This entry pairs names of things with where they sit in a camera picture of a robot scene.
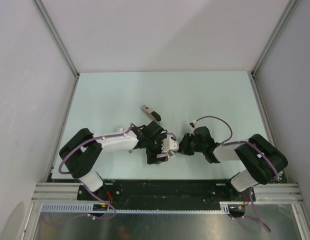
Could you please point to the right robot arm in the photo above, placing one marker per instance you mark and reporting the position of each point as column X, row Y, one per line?
column 262, row 161

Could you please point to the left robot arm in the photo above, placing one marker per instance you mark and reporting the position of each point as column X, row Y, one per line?
column 81, row 152

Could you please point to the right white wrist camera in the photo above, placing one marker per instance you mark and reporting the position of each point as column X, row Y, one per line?
column 193, row 126

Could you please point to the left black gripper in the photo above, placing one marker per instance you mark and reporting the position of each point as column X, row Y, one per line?
column 151, row 157

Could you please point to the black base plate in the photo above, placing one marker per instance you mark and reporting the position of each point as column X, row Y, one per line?
column 169, row 195

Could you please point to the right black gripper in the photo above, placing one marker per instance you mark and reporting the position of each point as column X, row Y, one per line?
column 183, row 145

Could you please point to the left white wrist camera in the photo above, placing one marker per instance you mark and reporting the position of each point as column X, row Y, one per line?
column 170, row 145

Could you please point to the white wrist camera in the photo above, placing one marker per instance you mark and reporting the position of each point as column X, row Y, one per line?
column 193, row 126
column 170, row 145

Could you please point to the black and cream stapler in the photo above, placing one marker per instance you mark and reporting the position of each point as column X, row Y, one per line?
column 151, row 114

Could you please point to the red staple box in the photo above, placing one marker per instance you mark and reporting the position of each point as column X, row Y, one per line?
column 163, row 156

